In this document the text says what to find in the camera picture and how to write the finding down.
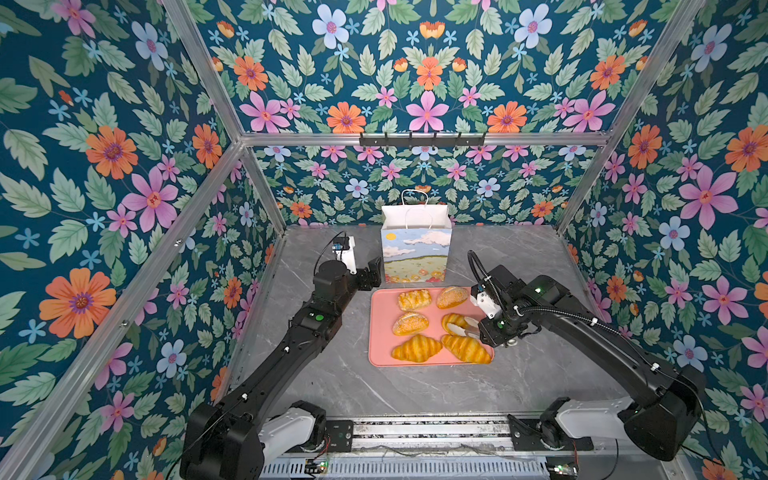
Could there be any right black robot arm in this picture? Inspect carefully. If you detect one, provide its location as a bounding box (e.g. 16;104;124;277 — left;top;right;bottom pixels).
467;251;706;462

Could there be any braided bread loaf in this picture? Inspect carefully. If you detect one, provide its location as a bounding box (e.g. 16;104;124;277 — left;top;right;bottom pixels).
397;289;433;311

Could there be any pink plastic tray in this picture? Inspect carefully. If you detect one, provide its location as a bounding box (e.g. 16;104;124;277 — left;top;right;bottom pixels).
368;288;494;367

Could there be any painted landscape paper bag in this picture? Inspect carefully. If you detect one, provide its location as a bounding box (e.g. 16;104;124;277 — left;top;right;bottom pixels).
381;188;453;284

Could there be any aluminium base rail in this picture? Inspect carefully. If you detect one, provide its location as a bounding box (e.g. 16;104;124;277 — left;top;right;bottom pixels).
173;413;697;480

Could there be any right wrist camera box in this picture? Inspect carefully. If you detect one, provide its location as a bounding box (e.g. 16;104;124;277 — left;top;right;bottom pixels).
470;286;502;319

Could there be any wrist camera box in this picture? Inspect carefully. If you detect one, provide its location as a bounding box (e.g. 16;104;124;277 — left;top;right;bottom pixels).
470;286;502;319
331;232;357;274

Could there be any large croissant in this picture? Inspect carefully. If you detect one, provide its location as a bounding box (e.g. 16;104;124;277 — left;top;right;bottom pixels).
391;334;443;363
441;335;492;364

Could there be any aluminium cage frame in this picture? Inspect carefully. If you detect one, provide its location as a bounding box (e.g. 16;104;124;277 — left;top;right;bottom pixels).
0;0;706;480

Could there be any sesame bun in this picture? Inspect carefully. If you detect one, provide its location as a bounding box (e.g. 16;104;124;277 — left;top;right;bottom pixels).
436;286;469;310
392;312;430;336

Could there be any sesame bun far right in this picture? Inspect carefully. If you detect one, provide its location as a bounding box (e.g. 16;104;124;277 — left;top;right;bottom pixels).
436;286;469;310

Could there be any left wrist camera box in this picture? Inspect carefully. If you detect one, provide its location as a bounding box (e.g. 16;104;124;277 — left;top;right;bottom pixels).
331;232;357;274

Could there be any small croissant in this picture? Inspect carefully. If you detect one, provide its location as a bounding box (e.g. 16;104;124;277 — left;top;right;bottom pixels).
441;313;471;336

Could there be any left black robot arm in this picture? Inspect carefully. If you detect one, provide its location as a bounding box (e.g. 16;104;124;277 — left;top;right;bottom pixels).
179;258;383;479

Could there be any black hook rail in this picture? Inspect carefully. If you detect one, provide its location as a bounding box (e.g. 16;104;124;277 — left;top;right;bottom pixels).
358;132;486;149

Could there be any sesame bun near left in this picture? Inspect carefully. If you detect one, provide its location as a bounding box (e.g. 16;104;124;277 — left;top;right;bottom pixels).
392;312;430;336

